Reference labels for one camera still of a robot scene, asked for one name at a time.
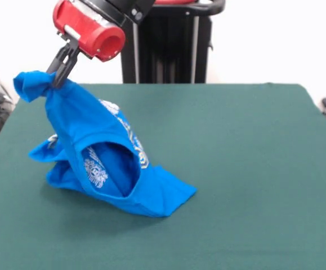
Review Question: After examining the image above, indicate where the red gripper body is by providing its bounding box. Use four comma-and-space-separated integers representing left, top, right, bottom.
52, 0, 127, 62

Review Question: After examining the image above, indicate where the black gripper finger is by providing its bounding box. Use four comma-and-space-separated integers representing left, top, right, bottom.
45, 42, 73, 77
52, 46, 81, 87

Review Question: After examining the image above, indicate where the blue printed t-shirt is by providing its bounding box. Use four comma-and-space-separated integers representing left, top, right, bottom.
12, 70, 198, 219

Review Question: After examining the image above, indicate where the dark green tablecloth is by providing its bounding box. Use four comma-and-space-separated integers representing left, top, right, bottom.
0, 82, 326, 270

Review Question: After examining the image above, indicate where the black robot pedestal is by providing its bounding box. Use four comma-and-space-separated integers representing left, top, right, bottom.
119, 0, 226, 84

